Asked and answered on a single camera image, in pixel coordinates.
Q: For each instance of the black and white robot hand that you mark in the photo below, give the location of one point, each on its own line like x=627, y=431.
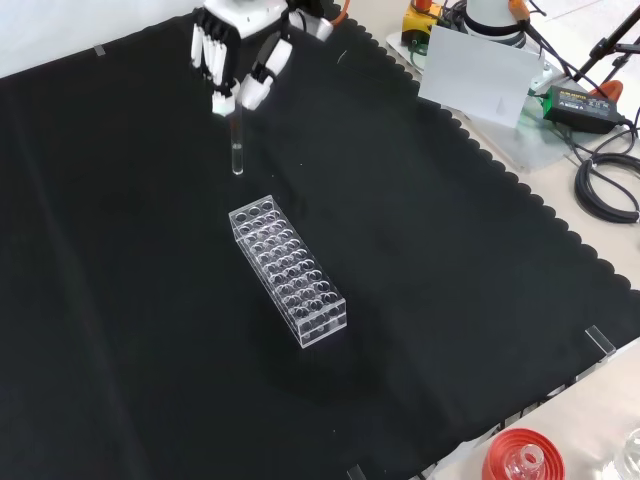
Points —
x=247, y=17

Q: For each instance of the clear glass test tube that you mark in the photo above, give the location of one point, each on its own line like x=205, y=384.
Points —
x=237, y=150

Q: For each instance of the clear plastic test tube rack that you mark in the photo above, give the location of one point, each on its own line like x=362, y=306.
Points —
x=287, y=270

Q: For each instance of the yellow stop button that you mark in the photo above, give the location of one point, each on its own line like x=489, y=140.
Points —
x=417, y=20

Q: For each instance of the pale board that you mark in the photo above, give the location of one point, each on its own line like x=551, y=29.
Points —
x=475, y=70

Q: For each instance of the black bench cloth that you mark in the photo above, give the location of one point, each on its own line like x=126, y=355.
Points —
x=150, y=300

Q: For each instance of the black power adapter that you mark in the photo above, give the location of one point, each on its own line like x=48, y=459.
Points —
x=582, y=107

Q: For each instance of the black tripod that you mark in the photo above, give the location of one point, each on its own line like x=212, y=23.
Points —
x=607, y=37

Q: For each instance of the clear acrylic cloth clip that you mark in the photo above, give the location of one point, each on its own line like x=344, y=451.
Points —
x=357, y=472
x=600, y=341

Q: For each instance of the clear round-bottom flask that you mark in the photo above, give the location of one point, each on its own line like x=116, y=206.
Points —
x=526, y=462

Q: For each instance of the clear glass vessel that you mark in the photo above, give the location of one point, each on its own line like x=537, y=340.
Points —
x=632, y=457

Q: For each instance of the grey metal base plate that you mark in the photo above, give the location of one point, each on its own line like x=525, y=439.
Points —
x=540, y=145

